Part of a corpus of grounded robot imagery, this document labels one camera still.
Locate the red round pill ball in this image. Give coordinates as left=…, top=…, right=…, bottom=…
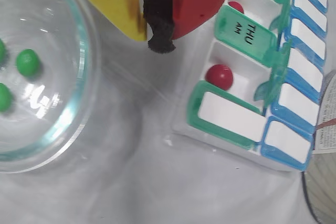
left=227, top=1, right=245, bottom=15
left=205, top=63, right=234, bottom=91

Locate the green blue weekly pill organizer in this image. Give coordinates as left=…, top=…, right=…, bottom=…
left=172, top=0, right=329, bottom=172

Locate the round clear glass bowl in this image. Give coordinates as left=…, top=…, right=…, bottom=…
left=0, top=0, right=99, bottom=174

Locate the round clear labelled container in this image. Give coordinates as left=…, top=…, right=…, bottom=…
left=301, top=69, right=336, bottom=223

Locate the white tablecloth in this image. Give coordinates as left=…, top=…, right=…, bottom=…
left=0, top=0, right=336, bottom=224

